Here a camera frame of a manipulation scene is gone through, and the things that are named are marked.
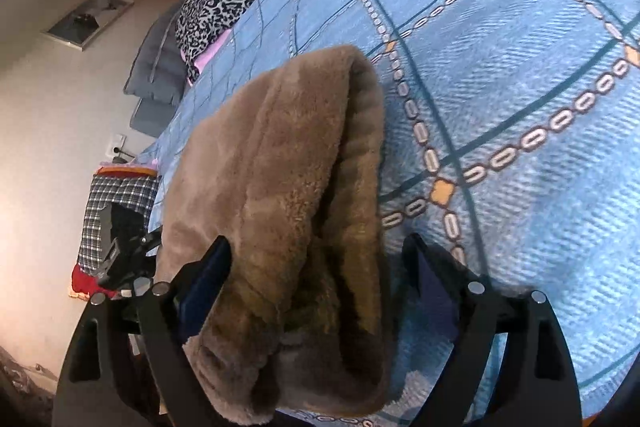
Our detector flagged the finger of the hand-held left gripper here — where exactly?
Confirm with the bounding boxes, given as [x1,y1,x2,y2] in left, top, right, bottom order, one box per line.
[140,229,165,258]

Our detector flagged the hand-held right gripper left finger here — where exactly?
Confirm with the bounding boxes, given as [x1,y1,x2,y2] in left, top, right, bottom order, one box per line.
[52,234,233,427]

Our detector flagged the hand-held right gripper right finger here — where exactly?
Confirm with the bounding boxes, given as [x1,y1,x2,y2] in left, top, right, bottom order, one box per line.
[402,233,584,427]

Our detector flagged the brown fleece pants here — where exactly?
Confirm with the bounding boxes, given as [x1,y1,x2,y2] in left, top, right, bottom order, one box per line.
[152,44,397,419]

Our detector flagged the red cloth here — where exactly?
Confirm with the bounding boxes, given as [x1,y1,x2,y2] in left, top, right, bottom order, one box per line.
[69,263,110,304]

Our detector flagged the plaid cushion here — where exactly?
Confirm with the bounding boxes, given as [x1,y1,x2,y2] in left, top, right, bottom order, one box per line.
[77,174,164,274]

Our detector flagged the blue plaid blanket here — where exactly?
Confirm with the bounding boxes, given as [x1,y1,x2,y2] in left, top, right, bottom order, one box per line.
[136,0,640,427]

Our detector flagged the leopard print cloth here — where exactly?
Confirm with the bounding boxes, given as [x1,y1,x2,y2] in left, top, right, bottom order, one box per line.
[175,0,267,68]

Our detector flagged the white wall socket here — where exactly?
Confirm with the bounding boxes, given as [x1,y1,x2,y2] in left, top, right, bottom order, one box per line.
[102,134,129,164]

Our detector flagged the framed wall picture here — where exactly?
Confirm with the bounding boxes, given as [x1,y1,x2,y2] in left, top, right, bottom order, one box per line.
[41,0,135,52]

